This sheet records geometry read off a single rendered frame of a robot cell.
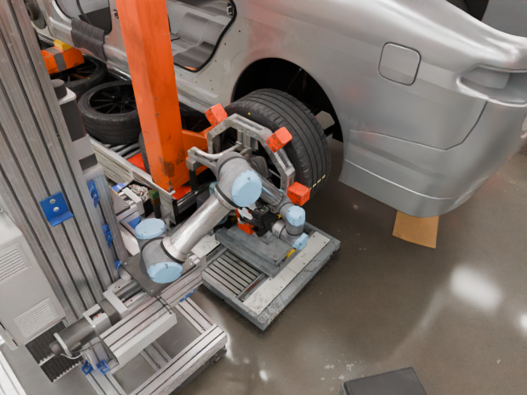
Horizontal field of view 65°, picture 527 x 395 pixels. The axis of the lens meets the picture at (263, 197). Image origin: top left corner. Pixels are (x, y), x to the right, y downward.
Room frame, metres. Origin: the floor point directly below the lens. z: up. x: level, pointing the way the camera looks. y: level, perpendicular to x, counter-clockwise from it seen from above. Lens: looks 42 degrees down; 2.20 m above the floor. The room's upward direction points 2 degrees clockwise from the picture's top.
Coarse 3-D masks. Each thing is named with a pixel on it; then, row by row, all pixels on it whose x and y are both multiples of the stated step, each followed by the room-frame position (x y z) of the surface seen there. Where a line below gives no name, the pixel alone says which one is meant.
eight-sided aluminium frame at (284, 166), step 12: (228, 120) 1.75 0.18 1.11; (240, 120) 1.76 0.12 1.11; (216, 132) 1.80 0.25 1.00; (252, 132) 1.66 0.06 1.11; (264, 132) 1.64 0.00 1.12; (216, 144) 1.87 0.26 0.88; (264, 144) 1.61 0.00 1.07; (276, 156) 1.57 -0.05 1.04; (288, 168) 1.55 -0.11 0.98; (288, 180) 1.53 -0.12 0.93
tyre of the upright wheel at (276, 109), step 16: (256, 96) 1.88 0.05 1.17; (272, 96) 1.87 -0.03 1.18; (288, 96) 1.88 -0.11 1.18; (240, 112) 1.81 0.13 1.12; (256, 112) 1.75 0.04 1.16; (272, 112) 1.73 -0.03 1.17; (288, 112) 1.76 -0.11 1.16; (304, 112) 1.80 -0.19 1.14; (272, 128) 1.69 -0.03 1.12; (288, 128) 1.67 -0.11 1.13; (304, 128) 1.71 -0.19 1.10; (320, 128) 1.77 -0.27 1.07; (288, 144) 1.63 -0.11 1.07; (304, 144) 1.64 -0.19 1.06; (320, 144) 1.70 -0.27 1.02; (304, 160) 1.59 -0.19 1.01; (320, 160) 1.66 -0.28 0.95; (304, 176) 1.56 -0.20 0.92; (320, 176) 1.65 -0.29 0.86
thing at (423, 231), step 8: (400, 216) 2.24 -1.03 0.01; (408, 216) 2.25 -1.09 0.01; (400, 224) 2.16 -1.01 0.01; (408, 224) 2.16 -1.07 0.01; (416, 224) 2.17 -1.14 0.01; (424, 224) 2.17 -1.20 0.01; (432, 224) 2.17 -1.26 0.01; (400, 232) 2.08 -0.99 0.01; (408, 232) 2.08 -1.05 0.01; (416, 232) 2.09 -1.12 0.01; (424, 232) 2.09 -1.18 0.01; (432, 232) 2.09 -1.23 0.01; (408, 240) 2.00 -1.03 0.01; (416, 240) 2.01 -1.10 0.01; (424, 240) 2.01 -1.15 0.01; (432, 240) 2.01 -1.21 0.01
